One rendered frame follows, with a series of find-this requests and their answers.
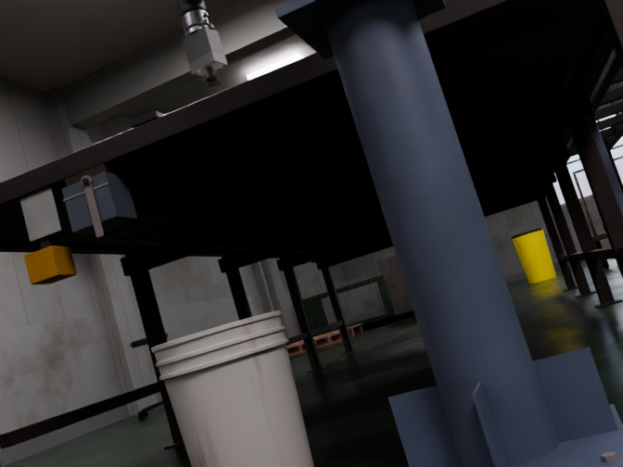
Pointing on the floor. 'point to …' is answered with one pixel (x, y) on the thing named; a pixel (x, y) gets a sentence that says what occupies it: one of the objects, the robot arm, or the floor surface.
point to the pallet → (324, 339)
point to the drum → (534, 255)
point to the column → (451, 262)
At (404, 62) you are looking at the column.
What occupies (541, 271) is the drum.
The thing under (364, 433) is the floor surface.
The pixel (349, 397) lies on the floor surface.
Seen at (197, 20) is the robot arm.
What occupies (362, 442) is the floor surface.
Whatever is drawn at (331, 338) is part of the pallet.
